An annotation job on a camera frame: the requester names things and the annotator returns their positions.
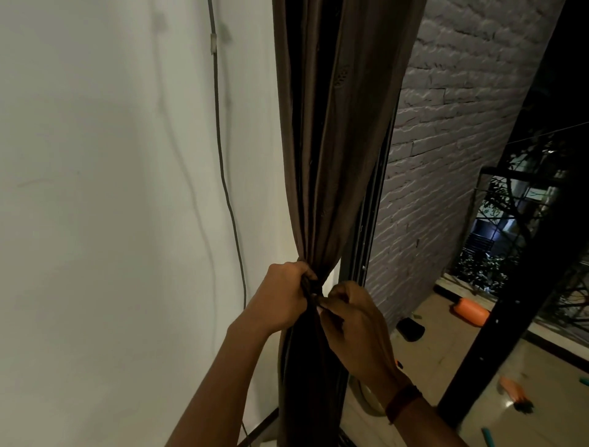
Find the person's right hand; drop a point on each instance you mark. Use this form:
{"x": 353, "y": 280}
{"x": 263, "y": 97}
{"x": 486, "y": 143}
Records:
{"x": 359, "y": 331}

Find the person's left hand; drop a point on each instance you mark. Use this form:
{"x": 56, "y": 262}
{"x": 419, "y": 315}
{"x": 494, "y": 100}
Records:
{"x": 280, "y": 299}

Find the brown satin curtain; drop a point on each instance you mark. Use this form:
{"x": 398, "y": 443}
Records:
{"x": 331, "y": 161}

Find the person's left forearm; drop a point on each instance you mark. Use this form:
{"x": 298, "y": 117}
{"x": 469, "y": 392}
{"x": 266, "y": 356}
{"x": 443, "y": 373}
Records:
{"x": 216, "y": 391}

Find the black shoe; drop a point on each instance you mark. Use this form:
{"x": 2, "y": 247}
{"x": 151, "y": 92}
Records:
{"x": 410, "y": 329}

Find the orange roll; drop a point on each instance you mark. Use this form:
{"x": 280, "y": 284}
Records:
{"x": 471, "y": 312}

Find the green plant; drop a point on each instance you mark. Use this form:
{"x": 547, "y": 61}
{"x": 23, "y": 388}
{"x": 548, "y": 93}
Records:
{"x": 483, "y": 271}

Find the orange hand brush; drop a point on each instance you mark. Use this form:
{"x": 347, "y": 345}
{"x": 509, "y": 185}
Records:
{"x": 513, "y": 391}

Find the black window frame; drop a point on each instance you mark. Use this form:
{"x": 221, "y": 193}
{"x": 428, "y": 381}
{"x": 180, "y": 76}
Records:
{"x": 501, "y": 331}

